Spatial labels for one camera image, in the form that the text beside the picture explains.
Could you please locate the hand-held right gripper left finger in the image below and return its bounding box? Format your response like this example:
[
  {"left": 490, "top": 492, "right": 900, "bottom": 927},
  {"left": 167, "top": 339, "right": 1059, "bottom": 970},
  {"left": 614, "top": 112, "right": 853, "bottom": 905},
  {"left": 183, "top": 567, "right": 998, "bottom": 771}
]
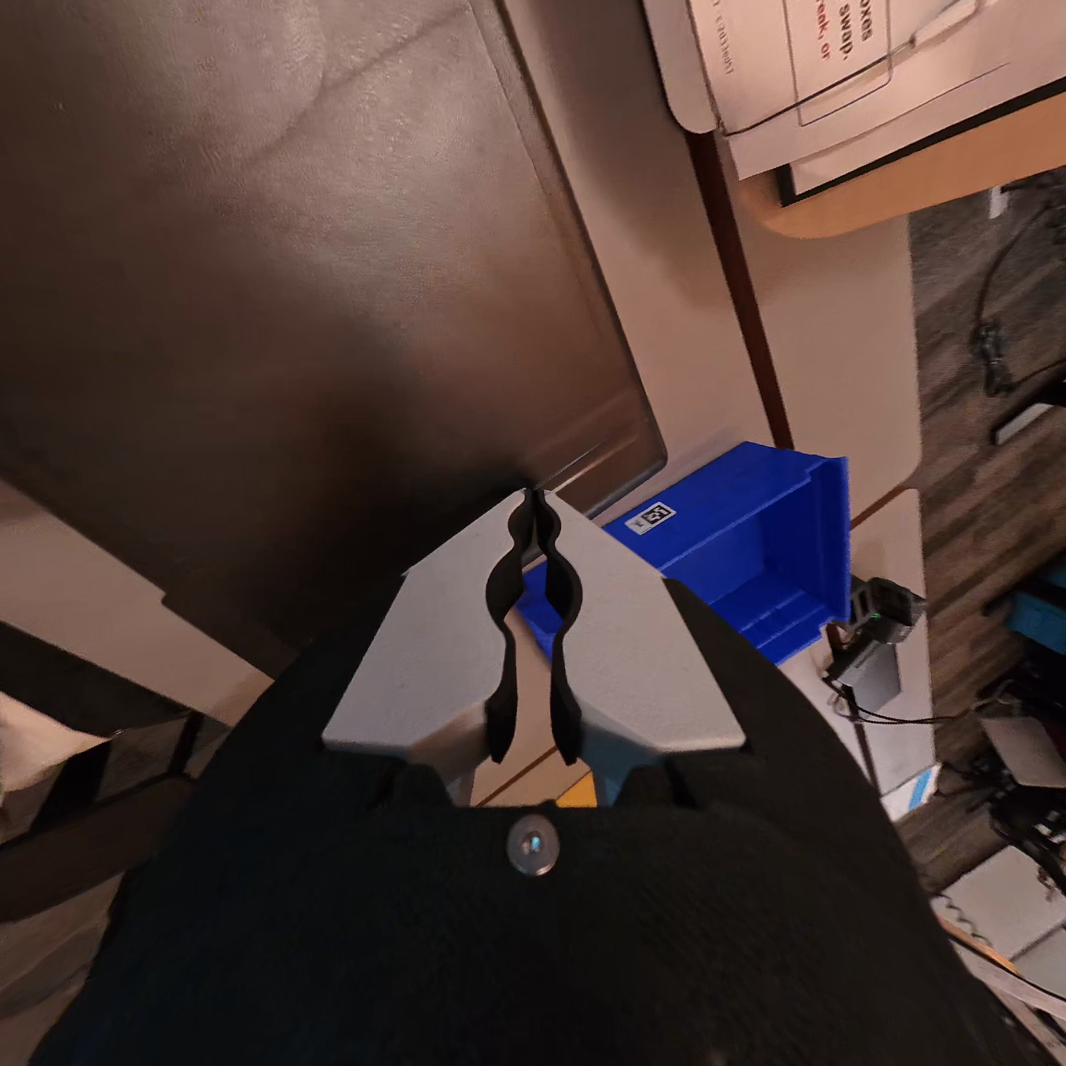
[{"left": 321, "top": 488, "right": 534, "bottom": 807}]

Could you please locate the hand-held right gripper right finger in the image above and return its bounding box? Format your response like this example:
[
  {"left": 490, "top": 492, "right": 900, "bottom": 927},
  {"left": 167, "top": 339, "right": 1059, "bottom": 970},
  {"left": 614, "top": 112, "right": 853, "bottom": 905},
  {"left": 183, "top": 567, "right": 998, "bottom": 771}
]
[{"left": 533, "top": 488, "right": 748, "bottom": 809}]

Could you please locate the white desk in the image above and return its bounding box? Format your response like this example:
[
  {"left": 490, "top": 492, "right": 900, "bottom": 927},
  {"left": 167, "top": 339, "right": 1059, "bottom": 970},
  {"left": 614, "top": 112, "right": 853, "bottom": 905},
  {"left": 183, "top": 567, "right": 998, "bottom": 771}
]
[{"left": 0, "top": 0, "right": 946, "bottom": 821}]

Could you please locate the blue plastic bin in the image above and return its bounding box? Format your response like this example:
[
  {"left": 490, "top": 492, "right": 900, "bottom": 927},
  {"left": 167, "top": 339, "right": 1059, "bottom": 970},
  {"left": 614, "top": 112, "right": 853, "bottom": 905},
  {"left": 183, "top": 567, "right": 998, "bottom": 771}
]
[{"left": 515, "top": 441, "right": 852, "bottom": 667}]

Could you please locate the grey box device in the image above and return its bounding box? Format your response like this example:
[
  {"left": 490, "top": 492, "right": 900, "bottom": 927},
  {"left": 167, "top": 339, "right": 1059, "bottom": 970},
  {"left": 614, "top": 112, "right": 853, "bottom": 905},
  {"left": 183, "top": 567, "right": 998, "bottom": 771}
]
[{"left": 824, "top": 637, "right": 904, "bottom": 711}]

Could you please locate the blue and white packet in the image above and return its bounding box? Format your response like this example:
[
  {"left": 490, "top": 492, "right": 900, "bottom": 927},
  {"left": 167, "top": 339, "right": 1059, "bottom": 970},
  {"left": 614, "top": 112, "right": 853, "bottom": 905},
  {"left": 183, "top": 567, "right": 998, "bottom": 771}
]
[{"left": 881, "top": 765, "right": 944, "bottom": 823}]

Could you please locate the grey flat plate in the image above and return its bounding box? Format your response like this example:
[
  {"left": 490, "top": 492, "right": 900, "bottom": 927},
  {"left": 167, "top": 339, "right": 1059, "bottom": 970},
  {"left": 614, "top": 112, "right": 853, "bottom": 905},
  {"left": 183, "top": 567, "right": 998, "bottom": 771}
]
[{"left": 979, "top": 713, "right": 1066, "bottom": 794}]

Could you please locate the teal box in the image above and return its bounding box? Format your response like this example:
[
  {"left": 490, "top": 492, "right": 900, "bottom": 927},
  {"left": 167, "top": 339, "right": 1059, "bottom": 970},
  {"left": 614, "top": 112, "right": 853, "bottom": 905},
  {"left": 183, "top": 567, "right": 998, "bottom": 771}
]
[{"left": 1006, "top": 565, "right": 1066, "bottom": 661}]

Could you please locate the light wooden board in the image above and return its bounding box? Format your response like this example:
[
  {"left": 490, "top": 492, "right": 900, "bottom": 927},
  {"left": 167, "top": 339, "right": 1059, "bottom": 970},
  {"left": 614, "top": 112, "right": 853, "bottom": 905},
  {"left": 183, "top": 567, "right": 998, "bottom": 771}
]
[{"left": 740, "top": 87, "right": 1066, "bottom": 241}]

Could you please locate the black framed sheet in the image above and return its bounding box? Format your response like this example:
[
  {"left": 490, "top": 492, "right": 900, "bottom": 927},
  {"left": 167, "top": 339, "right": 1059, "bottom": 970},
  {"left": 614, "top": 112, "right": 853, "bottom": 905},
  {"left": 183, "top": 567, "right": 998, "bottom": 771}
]
[{"left": 775, "top": 77, "right": 1066, "bottom": 206}]

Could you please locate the white printed paper sheet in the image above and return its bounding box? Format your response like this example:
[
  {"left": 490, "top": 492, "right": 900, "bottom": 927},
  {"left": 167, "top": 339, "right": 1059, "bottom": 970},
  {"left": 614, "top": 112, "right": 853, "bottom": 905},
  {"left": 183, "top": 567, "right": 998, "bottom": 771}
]
[{"left": 641, "top": 0, "right": 1066, "bottom": 181}]

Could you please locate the thin black cable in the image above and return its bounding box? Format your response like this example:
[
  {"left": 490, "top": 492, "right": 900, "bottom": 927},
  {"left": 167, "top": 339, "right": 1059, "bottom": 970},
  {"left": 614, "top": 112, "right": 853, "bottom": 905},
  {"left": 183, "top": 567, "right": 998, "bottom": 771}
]
[{"left": 831, "top": 690, "right": 988, "bottom": 727}]

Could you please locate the black cable bundle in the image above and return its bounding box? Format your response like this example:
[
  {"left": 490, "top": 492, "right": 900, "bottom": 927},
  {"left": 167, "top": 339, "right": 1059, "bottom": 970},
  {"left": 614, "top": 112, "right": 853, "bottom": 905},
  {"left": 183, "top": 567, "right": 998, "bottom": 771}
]
[{"left": 989, "top": 783, "right": 1066, "bottom": 888}]

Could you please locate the black cable with plug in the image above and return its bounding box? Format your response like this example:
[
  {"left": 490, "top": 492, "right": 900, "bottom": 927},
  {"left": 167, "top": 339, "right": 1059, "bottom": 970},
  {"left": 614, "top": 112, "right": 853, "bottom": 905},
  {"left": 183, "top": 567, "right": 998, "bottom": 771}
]
[{"left": 973, "top": 179, "right": 1066, "bottom": 398}]

